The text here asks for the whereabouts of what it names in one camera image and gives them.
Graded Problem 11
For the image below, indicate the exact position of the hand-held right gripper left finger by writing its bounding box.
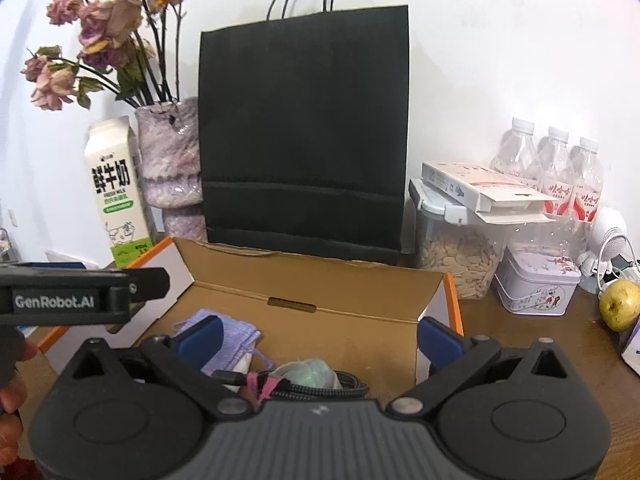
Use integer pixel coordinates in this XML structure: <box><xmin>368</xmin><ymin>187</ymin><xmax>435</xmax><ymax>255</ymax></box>
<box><xmin>73</xmin><ymin>316</ymin><xmax>253</xmax><ymax>416</ymax></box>

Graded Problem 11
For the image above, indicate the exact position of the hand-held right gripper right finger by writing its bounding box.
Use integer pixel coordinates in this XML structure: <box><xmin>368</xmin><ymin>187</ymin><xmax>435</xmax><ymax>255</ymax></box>
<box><xmin>390</xmin><ymin>317</ymin><xmax>570</xmax><ymax>416</ymax></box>

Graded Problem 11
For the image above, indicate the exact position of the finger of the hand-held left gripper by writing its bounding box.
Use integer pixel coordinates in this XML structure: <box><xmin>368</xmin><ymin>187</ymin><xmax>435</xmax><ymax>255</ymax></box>
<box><xmin>125</xmin><ymin>267</ymin><xmax>170</xmax><ymax>306</ymax></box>
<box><xmin>0</xmin><ymin>261</ymin><xmax>86</xmax><ymax>271</ymax></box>

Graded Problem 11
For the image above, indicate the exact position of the purple drawstring pouch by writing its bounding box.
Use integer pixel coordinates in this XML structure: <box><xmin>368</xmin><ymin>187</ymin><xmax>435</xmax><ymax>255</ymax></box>
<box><xmin>172</xmin><ymin>309</ymin><xmax>276</xmax><ymax>376</ymax></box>

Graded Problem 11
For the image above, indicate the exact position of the braided cable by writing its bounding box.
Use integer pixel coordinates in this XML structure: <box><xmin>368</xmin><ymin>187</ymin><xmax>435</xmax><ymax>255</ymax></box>
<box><xmin>212</xmin><ymin>367</ymin><xmax>371</xmax><ymax>404</ymax></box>

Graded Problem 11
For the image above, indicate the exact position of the green mesh bath pouf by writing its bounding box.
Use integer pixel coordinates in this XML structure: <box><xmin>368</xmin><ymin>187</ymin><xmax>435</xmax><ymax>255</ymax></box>
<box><xmin>267</xmin><ymin>357</ymin><xmax>343</xmax><ymax>396</ymax></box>

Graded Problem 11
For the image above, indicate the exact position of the red cardboard box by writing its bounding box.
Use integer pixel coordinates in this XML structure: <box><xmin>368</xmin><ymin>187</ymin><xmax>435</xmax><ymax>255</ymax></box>
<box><xmin>37</xmin><ymin>236</ymin><xmax>465</xmax><ymax>402</ymax></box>

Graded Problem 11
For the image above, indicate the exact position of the person's left hand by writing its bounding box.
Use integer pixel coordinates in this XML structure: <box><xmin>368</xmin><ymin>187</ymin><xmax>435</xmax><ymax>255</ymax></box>
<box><xmin>0</xmin><ymin>342</ymin><xmax>39</xmax><ymax>461</ymax></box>

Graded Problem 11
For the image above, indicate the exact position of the clear seed container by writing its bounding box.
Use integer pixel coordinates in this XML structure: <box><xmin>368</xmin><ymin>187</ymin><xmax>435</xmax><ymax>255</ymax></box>
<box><xmin>409</xmin><ymin>178</ymin><xmax>511</xmax><ymax>301</ymax></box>

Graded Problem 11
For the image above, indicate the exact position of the white milk carton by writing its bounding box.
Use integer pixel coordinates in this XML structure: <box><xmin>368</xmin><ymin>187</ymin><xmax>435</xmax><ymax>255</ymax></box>
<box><xmin>82</xmin><ymin>115</ymin><xmax>157</xmax><ymax>269</ymax></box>

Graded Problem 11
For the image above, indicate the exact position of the white metal tin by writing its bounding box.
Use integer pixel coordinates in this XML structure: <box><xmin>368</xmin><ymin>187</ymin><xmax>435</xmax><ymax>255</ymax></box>
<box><xmin>494</xmin><ymin>242</ymin><xmax>582</xmax><ymax>317</ymax></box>

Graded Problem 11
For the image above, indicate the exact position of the purple mottled vase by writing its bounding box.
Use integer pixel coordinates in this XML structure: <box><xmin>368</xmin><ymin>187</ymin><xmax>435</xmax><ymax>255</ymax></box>
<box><xmin>135</xmin><ymin>96</ymin><xmax>208</xmax><ymax>243</ymax></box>

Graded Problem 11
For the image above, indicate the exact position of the flat white carton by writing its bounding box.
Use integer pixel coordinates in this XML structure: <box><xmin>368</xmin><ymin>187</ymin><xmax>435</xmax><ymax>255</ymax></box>
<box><xmin>421</xmin><ymin>161</ymin><xmax>558</xmax><ymax>223</ymax></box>

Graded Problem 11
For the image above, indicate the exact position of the yellow green apple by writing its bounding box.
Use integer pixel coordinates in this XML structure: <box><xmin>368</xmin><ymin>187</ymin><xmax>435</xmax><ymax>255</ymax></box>
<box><xmin>599</xmin><ymin>280</ymin><xmax>640</xmax><ymax>332</ymax></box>

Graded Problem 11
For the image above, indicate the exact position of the purple tissue pack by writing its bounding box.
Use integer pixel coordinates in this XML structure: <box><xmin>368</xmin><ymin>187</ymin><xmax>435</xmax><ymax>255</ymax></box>
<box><xmin>620</xmin><ymin>317</ymin><xmax>640</xmax><ymax>376</ymax></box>

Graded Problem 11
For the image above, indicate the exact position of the white round device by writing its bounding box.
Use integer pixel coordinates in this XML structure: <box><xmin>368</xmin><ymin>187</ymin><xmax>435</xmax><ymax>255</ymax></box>
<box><xmin>577</xmin><ymin>206</ymin><xmax>628</xmax><ymax>295</ymax></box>

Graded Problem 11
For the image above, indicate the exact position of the clear water bottle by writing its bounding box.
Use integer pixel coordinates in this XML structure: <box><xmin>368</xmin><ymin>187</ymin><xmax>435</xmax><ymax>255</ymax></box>
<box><xmin>567</xmin><ymin>136</ymin><xmax>604</xmax><ymax>223</ymax></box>
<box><xmin>492</xmin><ymin>117</ymin><xmax>538</xmax><ymax>186</ymax></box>
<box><xmin>535</xmin><ymin>126</ymin><xmax>571</xmax><ymax>211</ymax></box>

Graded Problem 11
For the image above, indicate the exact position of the black paper bag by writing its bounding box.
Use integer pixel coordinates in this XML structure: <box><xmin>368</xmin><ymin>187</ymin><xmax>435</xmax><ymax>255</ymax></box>
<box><xmin>198</xmin><ymin>0</ymin><xmax>410</xmax><ymax>267</ymax></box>

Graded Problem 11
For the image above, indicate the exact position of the dried rose bouquet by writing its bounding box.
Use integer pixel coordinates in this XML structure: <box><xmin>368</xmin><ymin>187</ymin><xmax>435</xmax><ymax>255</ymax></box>
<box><xmin>20</xmin><ymin>0</ymin><xmax>191</xmax><ymax>111</ymax></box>

